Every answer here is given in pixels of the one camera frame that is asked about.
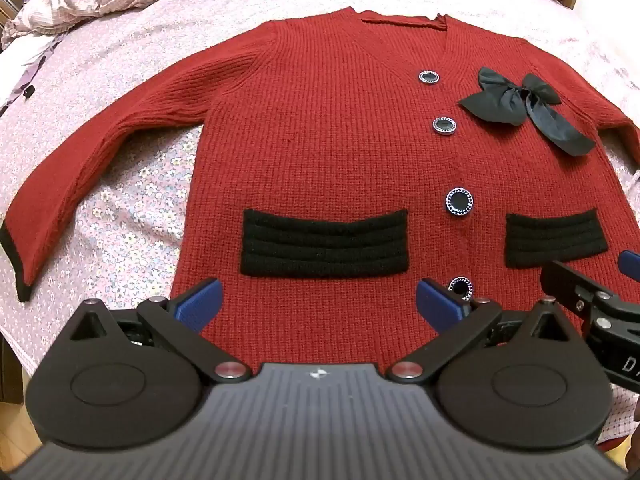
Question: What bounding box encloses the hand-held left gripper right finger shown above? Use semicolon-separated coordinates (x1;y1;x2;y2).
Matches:
387;279;576;381

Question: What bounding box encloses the pale lilac pillow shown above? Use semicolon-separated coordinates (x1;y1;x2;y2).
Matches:
7;42;58;108

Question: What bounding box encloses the pink floral bed sheet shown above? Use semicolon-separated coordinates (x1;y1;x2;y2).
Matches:
0;0;640;461

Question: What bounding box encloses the red knit cardigan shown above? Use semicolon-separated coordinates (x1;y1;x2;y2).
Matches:
0;7;640;376

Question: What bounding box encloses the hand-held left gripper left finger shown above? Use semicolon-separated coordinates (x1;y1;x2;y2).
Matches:
65;277;252;383

